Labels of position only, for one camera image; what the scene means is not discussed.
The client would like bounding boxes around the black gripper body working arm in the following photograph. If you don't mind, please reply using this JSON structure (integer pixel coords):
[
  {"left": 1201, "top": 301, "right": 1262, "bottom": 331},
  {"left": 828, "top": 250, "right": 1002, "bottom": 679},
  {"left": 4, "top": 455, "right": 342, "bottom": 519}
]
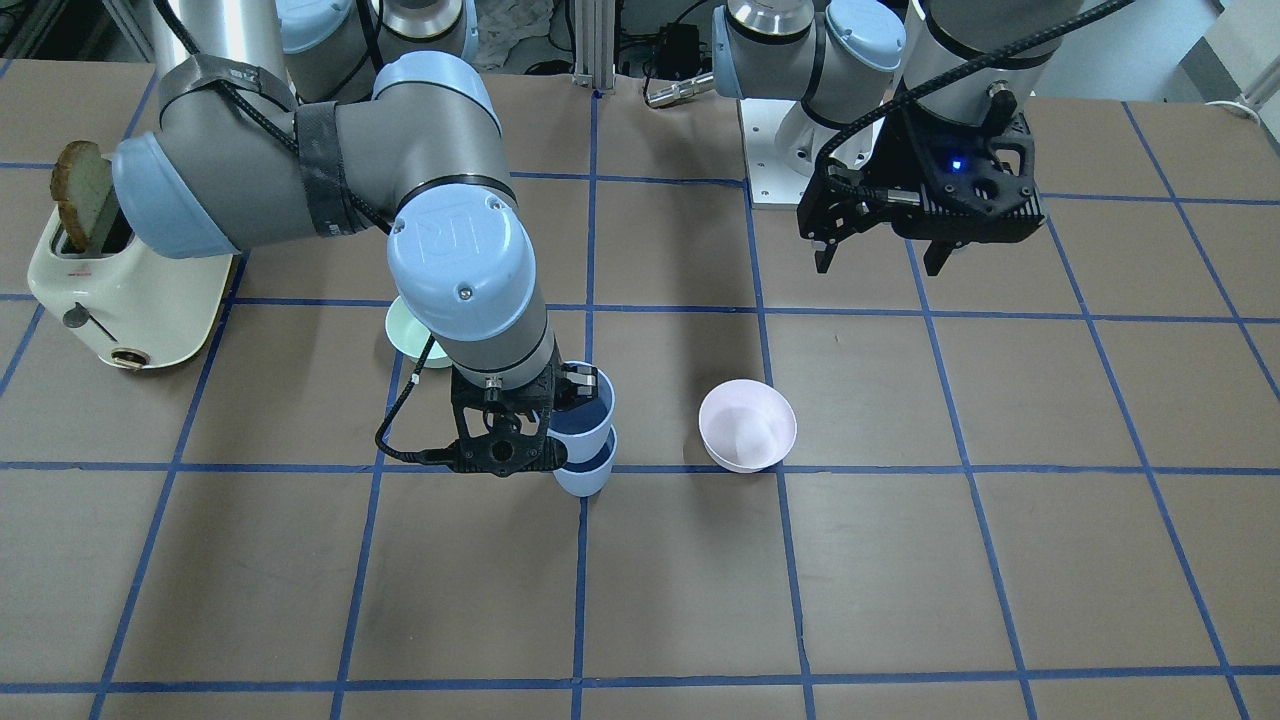
[{"left": 448, "top": 364, "right": 568, "bottom": 477}]

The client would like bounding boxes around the black gripper body idle arm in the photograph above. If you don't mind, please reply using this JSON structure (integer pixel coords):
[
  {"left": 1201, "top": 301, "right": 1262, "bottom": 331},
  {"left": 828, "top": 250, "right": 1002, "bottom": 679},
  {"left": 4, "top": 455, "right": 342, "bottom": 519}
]
[{"left": 797, "top": 104, "right": 1044, "bottom": 245}]

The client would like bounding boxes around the blue cup carried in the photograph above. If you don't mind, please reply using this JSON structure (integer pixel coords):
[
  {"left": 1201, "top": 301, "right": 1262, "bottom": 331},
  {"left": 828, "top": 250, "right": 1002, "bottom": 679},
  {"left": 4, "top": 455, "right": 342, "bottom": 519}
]
[{"left": 549, "top": 361, "right": 614, "bottom": 464}]

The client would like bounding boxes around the blue cup on table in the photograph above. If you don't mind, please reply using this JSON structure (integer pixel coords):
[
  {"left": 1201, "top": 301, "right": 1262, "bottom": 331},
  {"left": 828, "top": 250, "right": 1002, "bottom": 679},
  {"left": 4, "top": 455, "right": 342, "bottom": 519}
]
[{"left": 553, "top": 429, "right": 618, "bottom": 498}]

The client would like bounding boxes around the mint green bowl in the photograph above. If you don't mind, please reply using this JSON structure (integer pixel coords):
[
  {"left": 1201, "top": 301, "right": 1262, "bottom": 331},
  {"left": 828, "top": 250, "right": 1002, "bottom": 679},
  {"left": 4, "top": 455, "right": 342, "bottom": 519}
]
[{"left": 384, "top": 296, "right": 453, "bottom": 369}]

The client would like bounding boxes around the pink bowl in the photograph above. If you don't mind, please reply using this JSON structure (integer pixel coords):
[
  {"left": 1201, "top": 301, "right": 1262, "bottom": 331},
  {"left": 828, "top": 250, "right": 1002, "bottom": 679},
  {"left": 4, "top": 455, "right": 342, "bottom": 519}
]
[{"left": 698, "top": 379, "right": 797, "bottom": 473}]

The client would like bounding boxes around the cream white toaster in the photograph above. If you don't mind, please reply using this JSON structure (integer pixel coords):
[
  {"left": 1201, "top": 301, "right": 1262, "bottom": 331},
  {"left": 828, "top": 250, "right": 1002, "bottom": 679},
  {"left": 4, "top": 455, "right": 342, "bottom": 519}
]
[{"left": 27, "top": 211, "right": 232, "bottom": 370}]

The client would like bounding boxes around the bread slice in toaster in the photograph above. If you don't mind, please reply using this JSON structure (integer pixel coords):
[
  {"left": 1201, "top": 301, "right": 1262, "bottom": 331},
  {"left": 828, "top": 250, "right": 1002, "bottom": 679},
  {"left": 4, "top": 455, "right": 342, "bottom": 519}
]
[{"left": 50, "top": 140, "right": 118, "bottom": 255}]

